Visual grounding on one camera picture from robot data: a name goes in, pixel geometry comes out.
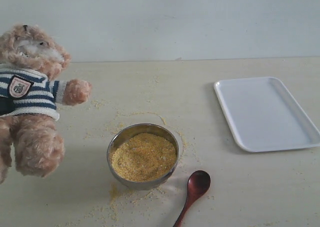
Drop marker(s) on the dark red wooden spoon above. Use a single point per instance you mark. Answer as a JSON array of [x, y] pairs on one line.
[[198, 184]]

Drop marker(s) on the tan teddy bear striped sweater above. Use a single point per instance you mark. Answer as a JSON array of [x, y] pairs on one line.
[[30, 91]]

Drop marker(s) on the steel bowl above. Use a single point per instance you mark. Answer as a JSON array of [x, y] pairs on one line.
[[131, 131]]

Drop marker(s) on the yellow millet grain in bowl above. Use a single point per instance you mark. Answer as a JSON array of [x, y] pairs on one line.
[[144, 157]]

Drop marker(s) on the white plastic tray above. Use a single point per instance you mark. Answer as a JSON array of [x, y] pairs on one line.
[[263, 116]]

